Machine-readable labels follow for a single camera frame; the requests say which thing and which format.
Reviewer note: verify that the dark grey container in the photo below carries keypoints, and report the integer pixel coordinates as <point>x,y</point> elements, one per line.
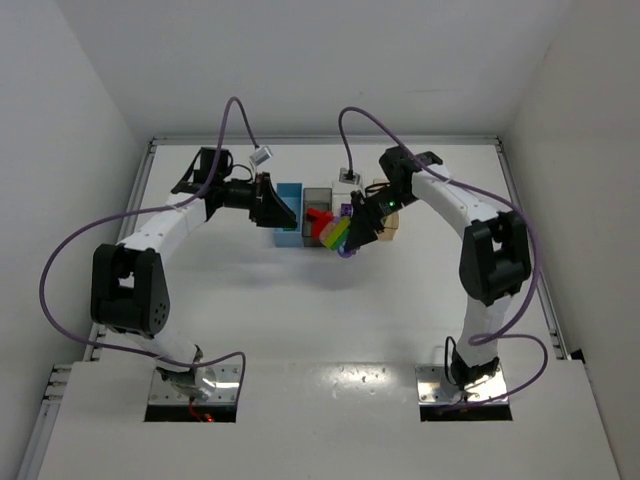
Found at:
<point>319,198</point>

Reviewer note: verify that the green lego stack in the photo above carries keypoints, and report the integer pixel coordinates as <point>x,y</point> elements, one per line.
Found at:
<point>339,241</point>

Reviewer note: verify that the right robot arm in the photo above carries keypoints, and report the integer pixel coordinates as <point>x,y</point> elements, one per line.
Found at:
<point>494,260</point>

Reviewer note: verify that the red and green lego block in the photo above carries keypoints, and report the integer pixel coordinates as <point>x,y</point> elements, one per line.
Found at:
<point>312,225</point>

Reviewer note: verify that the amber container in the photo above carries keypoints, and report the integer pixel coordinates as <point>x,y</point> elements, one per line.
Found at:
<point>391,222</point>

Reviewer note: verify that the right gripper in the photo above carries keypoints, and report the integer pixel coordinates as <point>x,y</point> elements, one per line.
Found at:
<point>367,216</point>

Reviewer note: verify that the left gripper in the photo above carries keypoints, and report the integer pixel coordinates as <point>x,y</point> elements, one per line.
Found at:
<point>260,198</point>

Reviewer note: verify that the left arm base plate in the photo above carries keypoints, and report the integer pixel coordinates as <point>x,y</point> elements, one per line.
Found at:
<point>217,385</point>

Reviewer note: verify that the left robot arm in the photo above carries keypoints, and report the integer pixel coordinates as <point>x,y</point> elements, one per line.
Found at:
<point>129,292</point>

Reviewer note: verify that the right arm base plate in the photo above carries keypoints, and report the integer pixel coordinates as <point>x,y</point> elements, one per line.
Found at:
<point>434,390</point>

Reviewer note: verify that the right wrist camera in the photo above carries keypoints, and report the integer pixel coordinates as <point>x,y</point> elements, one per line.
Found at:
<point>348,176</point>

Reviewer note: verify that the clear container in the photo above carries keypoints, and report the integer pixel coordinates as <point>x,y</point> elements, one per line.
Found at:
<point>341,193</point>

